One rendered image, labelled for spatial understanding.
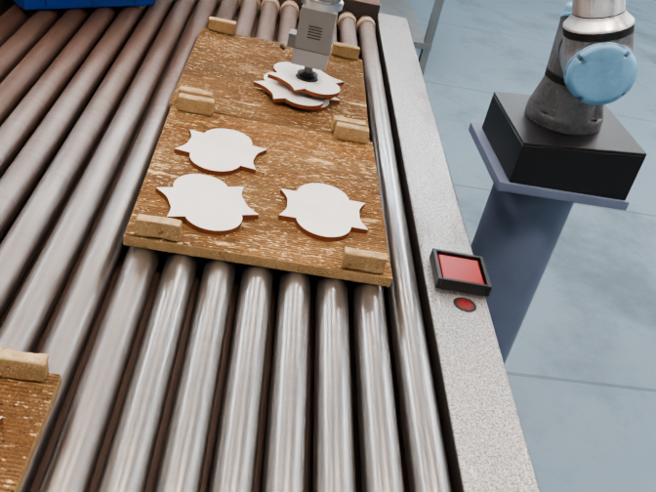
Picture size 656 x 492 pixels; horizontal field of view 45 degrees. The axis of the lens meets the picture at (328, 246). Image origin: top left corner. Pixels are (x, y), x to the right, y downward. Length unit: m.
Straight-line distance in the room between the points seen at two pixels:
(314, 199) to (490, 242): 0.65
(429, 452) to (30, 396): 0.40
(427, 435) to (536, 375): 1.72
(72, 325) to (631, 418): 1.97
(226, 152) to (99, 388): 0.52
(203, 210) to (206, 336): 0.23
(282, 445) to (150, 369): 0.16
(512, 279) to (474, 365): 0.78
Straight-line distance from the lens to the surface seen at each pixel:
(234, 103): 1.44
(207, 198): 1.12
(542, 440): 2.37
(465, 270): 1.13
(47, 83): 1.47
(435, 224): 1.25
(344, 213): 1.15
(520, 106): 1.70
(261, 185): 1.19
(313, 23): 1.44
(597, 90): 1.46
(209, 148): 1.25
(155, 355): 0.89
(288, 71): 1.53
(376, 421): 0.87
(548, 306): 2.92
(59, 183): 1.18
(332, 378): 0.90
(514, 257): 1.73
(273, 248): 1.05
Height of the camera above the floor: 1.51
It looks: 32 degrees down
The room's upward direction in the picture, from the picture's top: 14 degrees clockwise
